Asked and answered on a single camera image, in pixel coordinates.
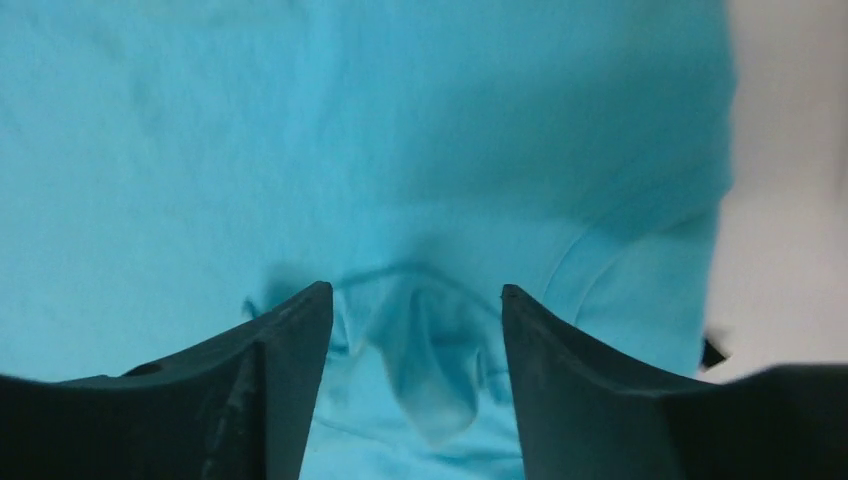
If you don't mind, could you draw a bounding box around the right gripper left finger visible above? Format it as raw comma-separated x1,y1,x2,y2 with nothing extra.
1,282,333,479

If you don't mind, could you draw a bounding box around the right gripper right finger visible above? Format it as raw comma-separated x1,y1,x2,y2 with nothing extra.
502,285,847,479

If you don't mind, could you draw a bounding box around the teal t shirt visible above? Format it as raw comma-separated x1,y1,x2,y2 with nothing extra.
1,1,734,479

